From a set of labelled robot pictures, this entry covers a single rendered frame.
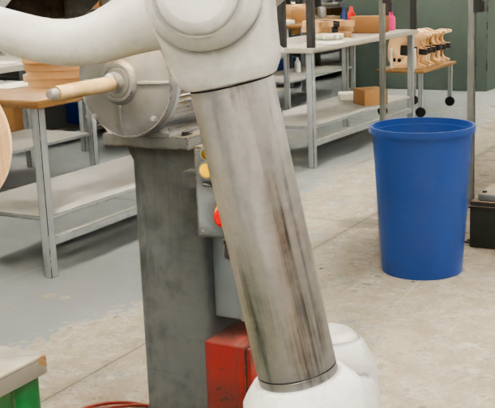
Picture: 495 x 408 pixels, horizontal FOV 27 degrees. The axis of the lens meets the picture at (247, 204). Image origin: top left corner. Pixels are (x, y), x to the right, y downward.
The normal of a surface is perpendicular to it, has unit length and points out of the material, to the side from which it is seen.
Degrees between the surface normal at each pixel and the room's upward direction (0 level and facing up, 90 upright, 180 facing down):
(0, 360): 0
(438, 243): 93
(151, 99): 93
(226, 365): 90
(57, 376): 0
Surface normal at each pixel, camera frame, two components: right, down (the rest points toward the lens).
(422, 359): -0.04, -0.97
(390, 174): -0.75, 0.23
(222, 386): -0.50, 0.22
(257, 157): 0.23, 0.15
